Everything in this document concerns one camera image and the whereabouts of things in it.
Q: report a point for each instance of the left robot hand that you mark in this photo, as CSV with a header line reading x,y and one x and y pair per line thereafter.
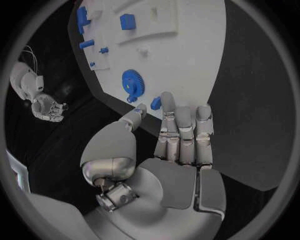
x,y
150,180

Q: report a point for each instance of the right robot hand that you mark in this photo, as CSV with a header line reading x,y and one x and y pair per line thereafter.
x,y
48,106

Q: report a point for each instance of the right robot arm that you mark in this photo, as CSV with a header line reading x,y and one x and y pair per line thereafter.
x,y
25,82

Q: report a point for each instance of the white task board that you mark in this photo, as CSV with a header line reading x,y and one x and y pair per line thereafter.
x,y
159,56

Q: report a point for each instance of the small blue peg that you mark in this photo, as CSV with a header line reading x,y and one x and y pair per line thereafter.
x,y
92,64

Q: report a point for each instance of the blue plug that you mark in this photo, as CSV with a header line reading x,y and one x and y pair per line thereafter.
x,y
155,103

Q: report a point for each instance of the blue gear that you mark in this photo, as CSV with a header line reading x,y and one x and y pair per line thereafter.
x,y
132,82

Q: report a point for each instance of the blue block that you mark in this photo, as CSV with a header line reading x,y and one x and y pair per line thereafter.
x,y
128,22

